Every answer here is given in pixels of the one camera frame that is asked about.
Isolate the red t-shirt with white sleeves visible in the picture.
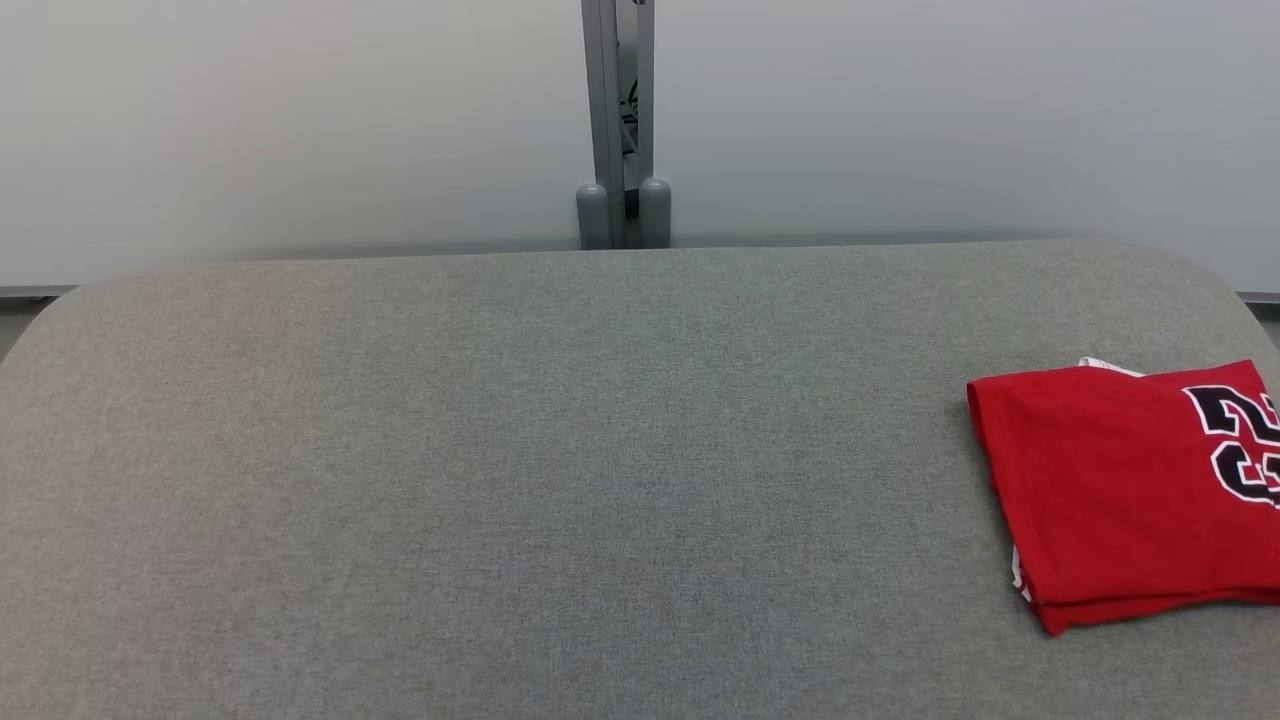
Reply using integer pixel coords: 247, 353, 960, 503
966, 358, 1280, 637

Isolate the grey cylindrical post foot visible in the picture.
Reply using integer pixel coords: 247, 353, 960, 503
639, 177, 673, 249
576, 183, 613, 251

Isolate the grey metal partition post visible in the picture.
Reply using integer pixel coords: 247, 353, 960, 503
582, 0, 656, 249

